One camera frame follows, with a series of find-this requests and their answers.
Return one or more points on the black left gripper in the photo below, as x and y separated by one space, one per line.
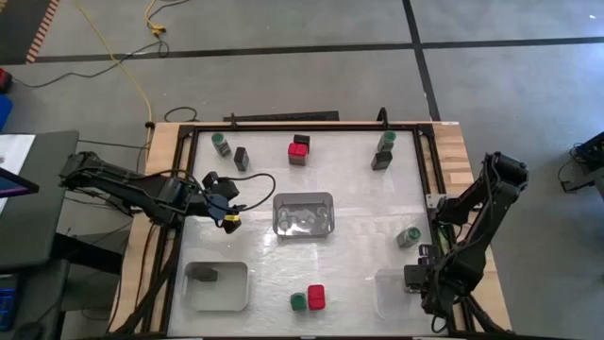
218 208

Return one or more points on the black metal table frame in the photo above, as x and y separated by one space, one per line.
307 127

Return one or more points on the grey translucent plastic bin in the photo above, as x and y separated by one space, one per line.
302 222

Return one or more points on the black mat orange striped edge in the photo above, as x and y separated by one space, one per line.
19 28

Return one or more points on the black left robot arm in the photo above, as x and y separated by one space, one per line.
122 186

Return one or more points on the backlit keyboard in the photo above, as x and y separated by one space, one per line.
7 302

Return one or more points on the silver metal bracket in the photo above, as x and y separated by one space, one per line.
431 200

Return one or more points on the clear plastic bin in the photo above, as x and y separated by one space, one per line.
389 295

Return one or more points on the glass oregano jar green label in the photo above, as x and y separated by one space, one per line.
221 145
408 237
387 141
298 301

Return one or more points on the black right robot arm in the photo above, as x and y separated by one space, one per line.
472 264

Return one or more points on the dark tablet screen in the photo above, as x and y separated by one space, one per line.
11 186

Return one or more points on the dark grey desk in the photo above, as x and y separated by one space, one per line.
42 212

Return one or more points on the red floor object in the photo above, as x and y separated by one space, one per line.
4 80

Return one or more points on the black clamp post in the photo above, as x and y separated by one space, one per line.
233 123
382 119

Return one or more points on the white plastic bin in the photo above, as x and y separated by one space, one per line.
226 297

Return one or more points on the black flat bar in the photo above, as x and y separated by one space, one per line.
292 115

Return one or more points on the black pepper tin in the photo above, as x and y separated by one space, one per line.
205 274
241 158
381 160
301 139

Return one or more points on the smoked paprika tin red lid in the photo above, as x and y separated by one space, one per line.
316 297
298 152

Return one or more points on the blue floor object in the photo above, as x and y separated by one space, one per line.
4 111

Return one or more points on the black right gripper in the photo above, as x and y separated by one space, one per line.
420 278

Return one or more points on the white paper sheet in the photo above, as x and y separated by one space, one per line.
14 151

